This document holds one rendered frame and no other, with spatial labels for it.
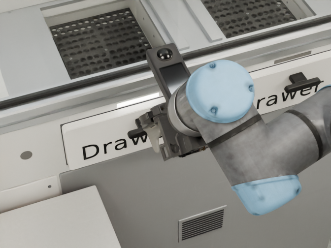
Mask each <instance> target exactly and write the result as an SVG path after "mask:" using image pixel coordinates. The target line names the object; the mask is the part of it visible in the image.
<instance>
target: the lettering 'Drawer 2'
mask: <svg viewBox="0 0 331 248"><path fill-rule="evenodd" d="M317 87H318V85H317V86H316V88H315V92H317ZM311 89H312V87H310V88H309V89H306V90H301V91H300V95H302V96H305V95H308V94H310V92H309V93H307V94H303V93H302V92H304V91H308V90H311ZM296 93H297V92H295V93H294V95H293V96H292V93H290V96H291V99H294V97H295V95H296ZM288 95H289V93H288V94H287V96H286V98H285V96H284V92H283V93H282V97H283V102H284V101H286V100H287V97H288ZM273 96H274V97H275V98H274V99H271V100H269V101H268V102H267V103H266V105H267V106H271V105H273V104H276V103H277V95H271V96H269V97H268V99H269V98H270V97H273ZM263 99H265V97H264V98H262V99H261V100H263ZM261 100H260V99H258V103H257V109H259V104H260V101H261ZM272 100H275V101H274V102H273V103H272V104H268V103H269V102H270V101H272Z"/></svg>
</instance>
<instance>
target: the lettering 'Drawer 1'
mask: <svg viewBox="0 0 331 248"><path fill-rule="evenodd" d="M147 136H148V135H145V138H144V139H143V137H142V136H141V137H140V138H141V140H142V142H143V143H144V142H146V139H147ZM138 140H139V137H137V140H136V142H135V140H134V139H132V141H133V143H134V145H137V143H138ZM118 141H124V142H123V143H119V144H117V145H116V146H115V150H121V149H123V148H126V147H127V142H126V140H125V139H119V140H117V141H115V143H116V142H118ZM109 144H112V142H109V143H107V144H104V145H103V146H104V154H106V153H107V151H106V147H107V145H109ZM121 144H124V146H123V147H122V148H117V146H119V145H121ZM91 146H93V147H96V150H97V151H96V153H95V154H94V155H93V156H90V157H86V151H85V148H87V147H91ZM82 149H83V156H84V160H86V159H89V158H93V157H95V156H96V155H97V154H98V153H99V147H98V145H87V146H84V147H82Z"/></svg>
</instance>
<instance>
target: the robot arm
mask: <svg viewBox="0 0 331 248"><path fill-rule="evenodd" d="M146 57H147V62H148V64H149V66H150V68H151V70H152V73H153V75H154V77H155V79H156V81H157V83H158V85H159V87H160V89H161V91H162V93H163V96H164V98H165V101H166V102H164V103H161V104H158V105H156V106H154V107H152V108H150V111H149V112H146V113H145V114H143V115H141V116H140V117H139V121H140V124H141V125H142V128H143V130H144V131H146V132H147V135H148V137H149V140H150V142H151V145H152V147H153V149H154V151H155V152H156V153H159V152H160V150H161V153H162V156H163V160H164V161H167V160H169V159H171V158H173V157H176V156H179V157H182V158H183V157H185V156H187V155H191V154H195V153H198V152H201V151H204V150H205V149H207V148H210V150H211V152H212V153H213V155H214V157H215V158H216V160H217V162H218V164H219V165H220V167H221V169H222V170H223V172H224V174H225V176H226V177H227V179H228V181H229V182H230V184H231V188H232V190H233V191H235V192H236V194H237V196H238V197H239V199H240V200H241V202H242V203H243V205H244V206H245V208H246V209H247V211H248V212H249V213H250V214H252V215H255V216H261V215H264V214H267V213H269V212H272V211H274V210H276V209H278V208H280V207H281V206H283V205H285V204H286V203H288V202H289V201H291V200H292V199H294V198H295V196H297V195H298V194H299V193H300V192H301V184H300V182H299V180H298V179H299V177H298V175H297V174H299V173H300V172H302V171H303V170H305V169H306V168H308V167H309V166H311V165H312V164H314V163H315V162H317V161H318V160H320V159H321V158H323V157H324V156H326V155H328V154H329V153H331V84H330V85H326V86H324V87H322V88H321V89H319V90H318V91H317V92H316V93H315V94H314V95H312V96H311V97H309V98H307V99H306V100H304V101H302V102H301V103H299V104H297V105H296V106H294V107H293V108H291V109H289V110H287V111H286V112H284V113H283V114H281V115H279V116H278V117H276V118H274V119H273V120H271V121H269V122H268V123H266V124H265V123H264V121H263V119H262V117H261V116H260V114H259V113H258V111H257V109H256V108H255V106H254V104H253V100H254V96H255V88H254V82H253V80H252V78H251V76H250V74H249V73H248V71H247V70H246V69H245V68H244V67H242V66H241V65H239V64H237V63H235V62H233V61H229V60H217V61H213V62H210V63H208V64H206V65H204V66H202V67H200V68H198V69H197V70H196V71H195V72H193V74H192V75H191V74H190V72H189V70H188V68H187V66H186V64H185V62H184V60H183V58H182V56H181V54H180V53H179V51H178V49H177V47H176V45H175V44H174V43H170V44H166V45H163V46H159V47H156V48H152V49H149V50H147V52H146ZM161 136H162V138H163V141H164V145H162V146H161V147H159V137H161ZM164 147H166V150H167V153H168V157H166V154H165V151H164Z"/></svg>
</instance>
